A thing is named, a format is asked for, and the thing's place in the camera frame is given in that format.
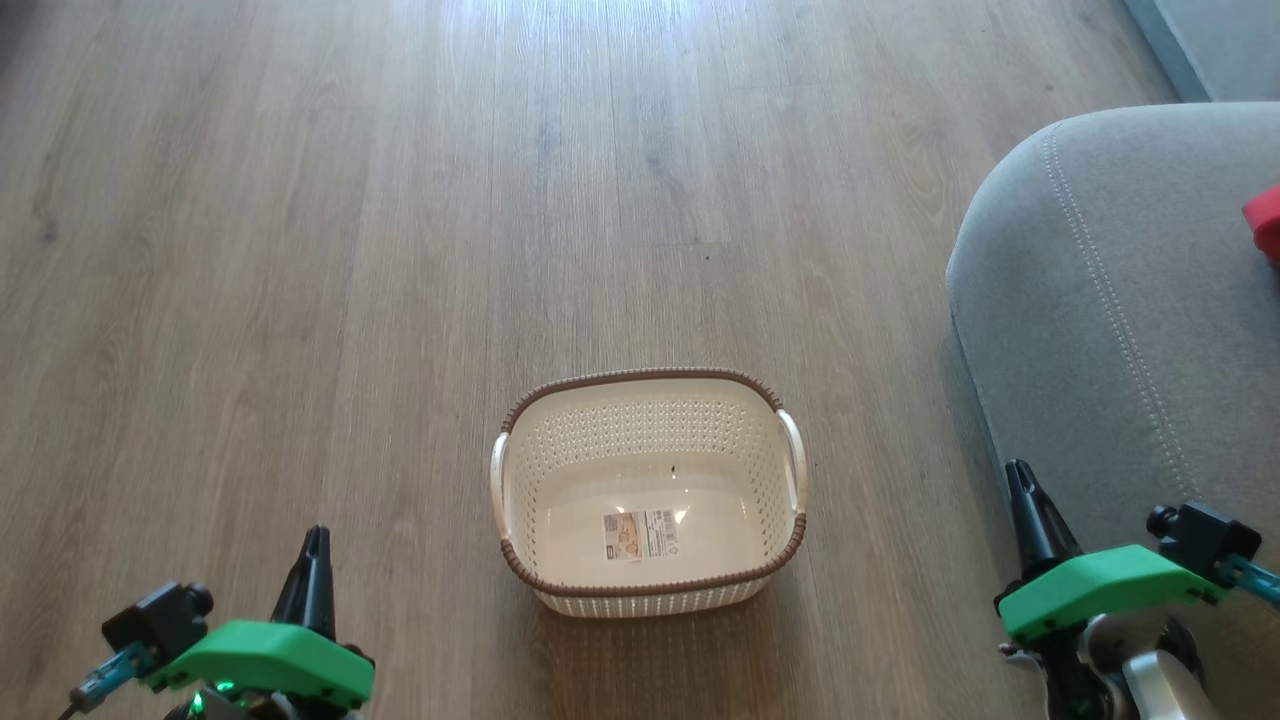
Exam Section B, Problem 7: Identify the grey sofa chaise cushion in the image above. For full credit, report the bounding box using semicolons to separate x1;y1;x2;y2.
945;102;1280;720

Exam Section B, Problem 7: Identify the teal right camera cable plug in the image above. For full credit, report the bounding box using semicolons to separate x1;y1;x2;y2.
1218;555;1280;607

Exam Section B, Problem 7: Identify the printed basket label sticker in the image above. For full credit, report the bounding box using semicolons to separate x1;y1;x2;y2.
602;508;681;561

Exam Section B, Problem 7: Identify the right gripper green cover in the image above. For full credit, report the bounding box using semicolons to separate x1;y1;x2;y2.
993;458;1229;720

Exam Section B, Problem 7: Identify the red object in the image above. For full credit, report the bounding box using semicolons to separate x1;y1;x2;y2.
1242;183;1280;264

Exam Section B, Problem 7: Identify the white laundry basket brown rim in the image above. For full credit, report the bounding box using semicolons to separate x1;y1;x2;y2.
489;367;809;619

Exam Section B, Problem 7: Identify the teal camera cable plug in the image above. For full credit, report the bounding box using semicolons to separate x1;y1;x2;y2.
1218;555;1280;607
58;643;153;720

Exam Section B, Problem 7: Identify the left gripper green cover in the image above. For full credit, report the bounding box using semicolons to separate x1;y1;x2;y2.
140;524;377;720

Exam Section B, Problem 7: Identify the teal left camera cable plug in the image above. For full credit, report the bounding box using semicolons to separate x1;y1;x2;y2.
58;643;153;720

